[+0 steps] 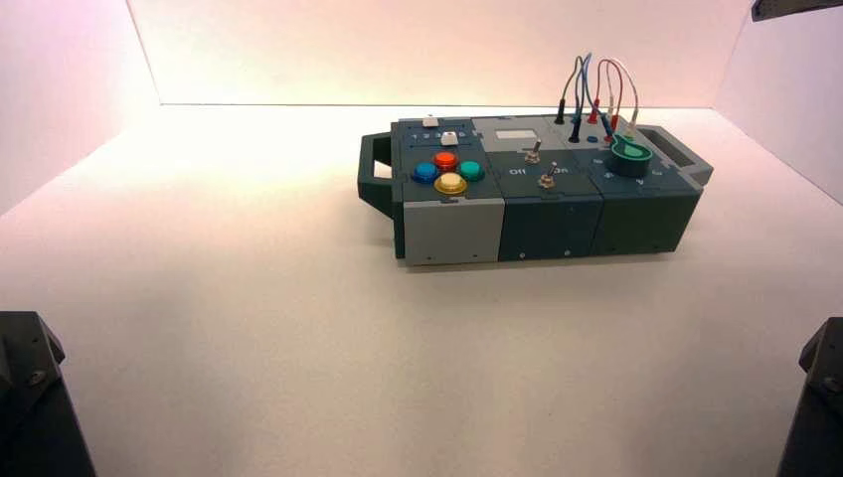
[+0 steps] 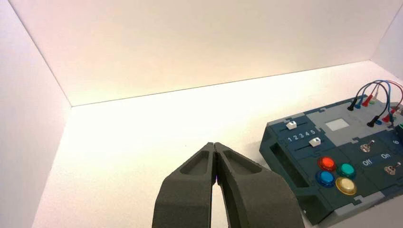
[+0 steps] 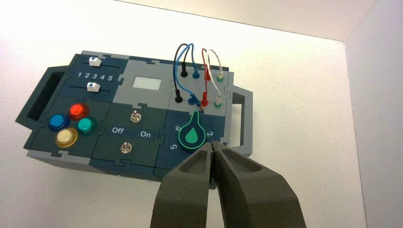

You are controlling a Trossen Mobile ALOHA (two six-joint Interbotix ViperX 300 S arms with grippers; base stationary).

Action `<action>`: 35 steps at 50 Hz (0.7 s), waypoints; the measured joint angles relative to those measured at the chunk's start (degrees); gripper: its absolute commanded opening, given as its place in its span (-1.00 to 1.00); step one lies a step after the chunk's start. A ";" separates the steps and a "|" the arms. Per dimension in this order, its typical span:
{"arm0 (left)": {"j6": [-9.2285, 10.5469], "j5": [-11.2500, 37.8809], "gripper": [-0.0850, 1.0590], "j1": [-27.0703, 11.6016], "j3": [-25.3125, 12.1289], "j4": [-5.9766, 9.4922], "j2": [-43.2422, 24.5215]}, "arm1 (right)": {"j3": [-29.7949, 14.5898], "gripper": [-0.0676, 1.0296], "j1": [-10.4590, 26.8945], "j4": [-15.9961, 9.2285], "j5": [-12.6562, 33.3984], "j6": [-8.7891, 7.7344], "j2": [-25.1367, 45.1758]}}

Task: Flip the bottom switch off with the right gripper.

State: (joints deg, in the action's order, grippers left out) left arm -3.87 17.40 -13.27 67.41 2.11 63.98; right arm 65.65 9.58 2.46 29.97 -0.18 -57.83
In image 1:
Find dark blue grey control box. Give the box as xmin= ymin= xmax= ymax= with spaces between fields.
xmin=357 ymin=116 xmax=715 ymax=268

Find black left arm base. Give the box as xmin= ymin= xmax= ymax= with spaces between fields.
xmin=0 ymin=311 xmax=97 ymax=477

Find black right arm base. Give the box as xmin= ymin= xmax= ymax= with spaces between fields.
xmin=776 ymin=317 xmax=843 ymax=477

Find yellow round push button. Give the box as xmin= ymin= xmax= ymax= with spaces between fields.
xmin=433 ymin=172 xmax=469 ymax=198

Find green rotary knob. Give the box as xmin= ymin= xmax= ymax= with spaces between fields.
xmin=604 ymin=134 xmax=654 ymax=179

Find black jumper cable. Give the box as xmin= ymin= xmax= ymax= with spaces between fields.
xmin=554 ymin=56 xmax=585 ymax=145

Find red jumper cable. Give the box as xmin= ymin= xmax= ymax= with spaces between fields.
xmin=587 ymin=58 xmax=624 ymax=133

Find blue jumper cable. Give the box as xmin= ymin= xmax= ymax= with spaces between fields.
xmin=574 ymin=52 xmax=617 ymax=145

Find white jumper cable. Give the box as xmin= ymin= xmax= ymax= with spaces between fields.
xmin=605 ymin=59 xmax=641 ymax=141

